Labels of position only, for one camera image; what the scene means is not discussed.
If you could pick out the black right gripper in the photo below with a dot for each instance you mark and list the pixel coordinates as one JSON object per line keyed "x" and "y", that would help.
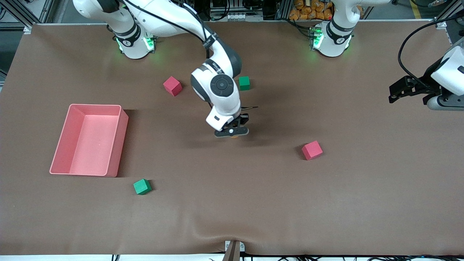
{"x": 244, "y": 118}

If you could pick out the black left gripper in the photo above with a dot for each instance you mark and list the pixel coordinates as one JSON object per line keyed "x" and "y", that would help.
{"x": 425, "y": 84}

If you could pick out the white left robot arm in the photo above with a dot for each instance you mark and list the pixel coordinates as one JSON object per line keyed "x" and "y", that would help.
{"x": 335, "y": 40}

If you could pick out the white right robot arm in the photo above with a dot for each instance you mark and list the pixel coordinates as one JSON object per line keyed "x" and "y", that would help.
{"x": 217, "y": 108}

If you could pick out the green foam cube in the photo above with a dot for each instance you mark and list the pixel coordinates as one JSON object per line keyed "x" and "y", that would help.
{"x": 142, "y": 186}
{"x": 245, "y": 83}

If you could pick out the pink foam cube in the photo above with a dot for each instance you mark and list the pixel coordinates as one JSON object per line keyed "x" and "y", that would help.
{"x": 172, "y": 86}
{"x": 312, "y": 150}

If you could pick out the white power strip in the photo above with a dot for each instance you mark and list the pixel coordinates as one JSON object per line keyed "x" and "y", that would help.
{"x": 239, "y": 16}

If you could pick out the brown table cover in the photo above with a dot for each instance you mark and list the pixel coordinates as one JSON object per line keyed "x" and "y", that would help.
{"x": 326, "y": 203}

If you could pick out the orange snack bag pile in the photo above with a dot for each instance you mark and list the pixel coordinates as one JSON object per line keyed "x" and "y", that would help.
{"x": 308, "y": 12}

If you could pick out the pink plastic bin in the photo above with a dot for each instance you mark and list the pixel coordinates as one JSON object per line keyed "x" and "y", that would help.
{"x": 94, "y": 141}

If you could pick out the aluminium frame profile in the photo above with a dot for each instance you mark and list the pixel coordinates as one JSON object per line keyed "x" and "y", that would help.
{"x": 447, "y": 12}
{"x": 18, "y": 14}

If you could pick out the metal table edge bracket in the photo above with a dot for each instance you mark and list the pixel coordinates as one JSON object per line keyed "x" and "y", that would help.
{"x": 233, "y": 252}

